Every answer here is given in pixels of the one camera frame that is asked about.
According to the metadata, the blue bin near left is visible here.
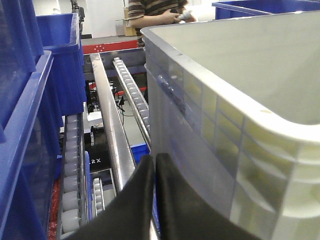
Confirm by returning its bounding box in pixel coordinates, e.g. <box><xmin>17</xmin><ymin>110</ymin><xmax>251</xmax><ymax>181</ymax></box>
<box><xmin>0</xmin><ymin>50</ymin><xmax>61</xmax><ymax>240</ymax></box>

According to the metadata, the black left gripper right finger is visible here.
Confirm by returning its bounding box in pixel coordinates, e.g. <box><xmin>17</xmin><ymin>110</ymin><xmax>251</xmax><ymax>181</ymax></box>
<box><xmin>155</xmin><ymin>153</ymin><xmax>257</xmax><ymax>240</ymax></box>

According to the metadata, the blue bin lower shelf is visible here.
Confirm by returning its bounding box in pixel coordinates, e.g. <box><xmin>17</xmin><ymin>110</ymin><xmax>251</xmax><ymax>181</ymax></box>
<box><xmin>130</xmin><ymin>143</ymin><xmax>150</xmax><ymax>165</ymax></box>

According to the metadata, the blue bin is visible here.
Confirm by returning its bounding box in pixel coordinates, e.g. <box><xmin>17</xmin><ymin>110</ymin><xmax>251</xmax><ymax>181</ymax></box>
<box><xmin>36</xmin><ymin>13</ymin><xmax>87</xmax><ymax>116</ymax></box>
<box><xmin>212</xmin><ymin>0</ymin><xmax>320</xmax><ymax>20</ymax></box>
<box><xmin>0</xmin><ymin>50</ymin><xmax>61</xmax><ymax>240</ymax></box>

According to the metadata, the blue bin far left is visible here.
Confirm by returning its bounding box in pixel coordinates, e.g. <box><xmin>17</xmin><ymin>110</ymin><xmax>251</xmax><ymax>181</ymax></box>
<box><xmin>36</xmin><ymin>13</ymin><xmax>87</xmax><ymax>116</ymax></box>

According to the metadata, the white roller conveyor track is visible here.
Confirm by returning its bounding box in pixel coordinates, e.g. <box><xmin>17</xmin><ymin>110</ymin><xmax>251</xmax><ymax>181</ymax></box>
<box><xmin>112</xmin><ymin>57</ymin><xmax>151</xmax><ymax>146</ymax></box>

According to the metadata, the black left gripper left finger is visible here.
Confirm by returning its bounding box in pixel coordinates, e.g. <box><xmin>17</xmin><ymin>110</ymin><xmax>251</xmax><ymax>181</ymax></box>
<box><xmin>67</xmin><ymin>154</ymin><xmax>154</xmax><ymax>240</ymax></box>

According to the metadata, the white roller track left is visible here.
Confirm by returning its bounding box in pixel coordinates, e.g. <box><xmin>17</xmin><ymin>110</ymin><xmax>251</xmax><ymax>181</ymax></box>
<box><xmin>56</xmin><ymin>115</ymin><xmax>83</xmax><ymax>240</ymax></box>

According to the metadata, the white plastic tote bin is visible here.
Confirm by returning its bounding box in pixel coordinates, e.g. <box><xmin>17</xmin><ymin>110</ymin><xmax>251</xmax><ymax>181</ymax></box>
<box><xmin>141</xmin><ymin>11</ymin><xmax>320</xmax><ymax>240</ymax></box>

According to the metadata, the metal shelf rail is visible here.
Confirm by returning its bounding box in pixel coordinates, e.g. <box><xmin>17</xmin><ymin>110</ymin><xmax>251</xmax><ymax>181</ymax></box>
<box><xmin>90</xmin><ymin>53</ymin><xmax>136</xmax><ymax>193</ymax></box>

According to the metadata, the blue bin top right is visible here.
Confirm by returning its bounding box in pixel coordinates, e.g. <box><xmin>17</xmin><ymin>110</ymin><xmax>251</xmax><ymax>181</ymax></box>
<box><xmin>212</xmin><ymin>0</ymin><xmax>320</xmax><ymax>20</ymax></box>

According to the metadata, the red shelf frame beam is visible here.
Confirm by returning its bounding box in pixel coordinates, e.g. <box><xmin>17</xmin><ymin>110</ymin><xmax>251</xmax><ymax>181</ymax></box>
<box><xmin>82</xmin><ymin>40</ymin><xmax>138</xmax><ymax>55</ymax></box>

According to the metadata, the cardboard box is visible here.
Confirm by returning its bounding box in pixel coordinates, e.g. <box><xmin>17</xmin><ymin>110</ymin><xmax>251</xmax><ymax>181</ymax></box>
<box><xmin>115</xmin><ymin>7</ymin><xmax>137</xmax><ymax>37</ymax></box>

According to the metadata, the person in striped shirt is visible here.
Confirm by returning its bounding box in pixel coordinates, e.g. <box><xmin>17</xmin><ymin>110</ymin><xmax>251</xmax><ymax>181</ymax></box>
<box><xmin>128</xmin><ymin>0</ymin><xmax>188</xmax><ymax>48</ymax></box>

